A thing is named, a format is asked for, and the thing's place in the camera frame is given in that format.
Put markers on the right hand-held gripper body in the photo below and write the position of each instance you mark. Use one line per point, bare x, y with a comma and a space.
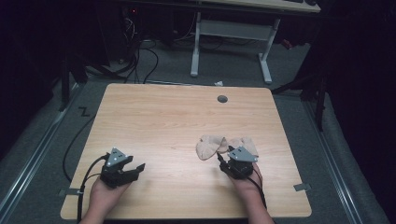
239, 166

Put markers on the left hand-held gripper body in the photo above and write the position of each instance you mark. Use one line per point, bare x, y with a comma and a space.
112, 174

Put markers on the beige sock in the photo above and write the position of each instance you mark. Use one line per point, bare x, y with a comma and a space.
247, 144
208, 146

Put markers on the person's right hand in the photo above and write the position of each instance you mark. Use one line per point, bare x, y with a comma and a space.
247, 185

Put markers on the person's left hand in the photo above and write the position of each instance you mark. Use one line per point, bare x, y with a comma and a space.
104, 193

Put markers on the crumpled white paper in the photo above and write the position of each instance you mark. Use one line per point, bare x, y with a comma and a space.
219, 83

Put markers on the black metal stand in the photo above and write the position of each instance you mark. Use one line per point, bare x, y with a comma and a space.
317, 93
64, 84

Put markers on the white desk with metal legs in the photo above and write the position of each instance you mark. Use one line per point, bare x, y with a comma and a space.
233, 29

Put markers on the black computer tower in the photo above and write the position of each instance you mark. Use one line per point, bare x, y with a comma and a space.
130, 28

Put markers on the grey metal table bracket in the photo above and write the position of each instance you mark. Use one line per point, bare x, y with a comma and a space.
70, 192
302, 187

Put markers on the metal floor rail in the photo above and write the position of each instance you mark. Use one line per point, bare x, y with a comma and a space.
34, 155
333, 161

